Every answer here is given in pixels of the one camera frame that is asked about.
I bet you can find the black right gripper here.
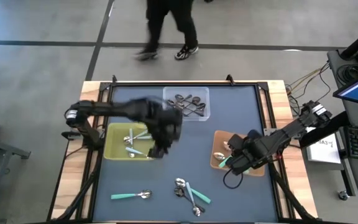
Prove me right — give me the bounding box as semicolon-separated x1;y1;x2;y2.
227;133;265;176

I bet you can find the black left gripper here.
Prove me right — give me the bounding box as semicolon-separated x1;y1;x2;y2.
149;105;183;159

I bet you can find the orange plastic bin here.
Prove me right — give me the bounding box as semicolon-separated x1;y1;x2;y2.
209;129;267;177

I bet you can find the yellow plastic bin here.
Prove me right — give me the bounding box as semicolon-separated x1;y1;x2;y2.
103;122;158;162

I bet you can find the blue grey table mat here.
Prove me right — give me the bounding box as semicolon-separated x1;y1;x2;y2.
92;85;280;223

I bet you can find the clear plastic bin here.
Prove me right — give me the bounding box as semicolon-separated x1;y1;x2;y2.
162;86;211;122

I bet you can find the black monitor strut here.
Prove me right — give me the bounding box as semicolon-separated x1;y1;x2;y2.
299;111;351;149

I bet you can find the white paper booklet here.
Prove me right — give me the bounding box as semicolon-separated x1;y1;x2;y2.
305;125;342;165

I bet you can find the person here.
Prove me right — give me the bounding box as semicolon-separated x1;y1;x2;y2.
134;0;200;62

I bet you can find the black aluminium table frame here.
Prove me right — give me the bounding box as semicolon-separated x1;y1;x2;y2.
46;73;323;224

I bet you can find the yellow cable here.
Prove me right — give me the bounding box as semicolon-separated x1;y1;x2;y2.
287;63;331;94

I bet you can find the coiled black cable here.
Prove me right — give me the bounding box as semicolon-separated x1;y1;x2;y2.
335;63;358;86

